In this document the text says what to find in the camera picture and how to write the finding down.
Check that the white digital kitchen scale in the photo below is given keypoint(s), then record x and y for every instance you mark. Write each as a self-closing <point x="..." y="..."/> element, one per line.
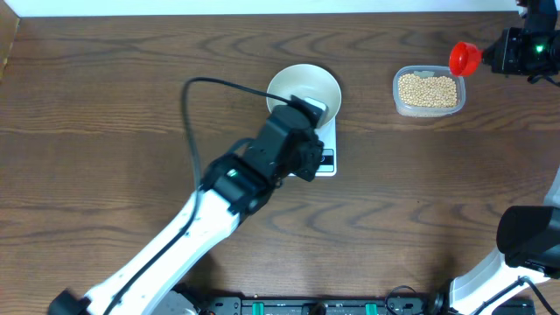
<point x="328" y="164"/>

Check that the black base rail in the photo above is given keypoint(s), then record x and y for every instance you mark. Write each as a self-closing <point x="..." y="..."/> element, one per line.
<point x="244" y="306"/>

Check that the clear plastic container of soybeans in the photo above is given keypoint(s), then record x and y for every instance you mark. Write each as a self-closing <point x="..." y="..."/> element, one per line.
<point x="428" y="91"/>

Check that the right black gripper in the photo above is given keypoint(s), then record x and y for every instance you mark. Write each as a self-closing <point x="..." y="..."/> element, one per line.
<point x="507" y="62"/>

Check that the red plastic measuring scoop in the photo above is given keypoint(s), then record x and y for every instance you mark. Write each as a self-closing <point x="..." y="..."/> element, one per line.
<point x="464" y="59"/>

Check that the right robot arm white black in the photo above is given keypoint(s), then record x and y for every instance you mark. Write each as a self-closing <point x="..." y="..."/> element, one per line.
<point x="527" y="241"/>

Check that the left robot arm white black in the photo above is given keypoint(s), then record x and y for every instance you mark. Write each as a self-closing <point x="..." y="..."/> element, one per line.
<point x="232" y="188"/>

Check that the cream round bowl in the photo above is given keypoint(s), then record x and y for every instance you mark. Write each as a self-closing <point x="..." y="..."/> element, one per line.
<point x="309" y="82"/>

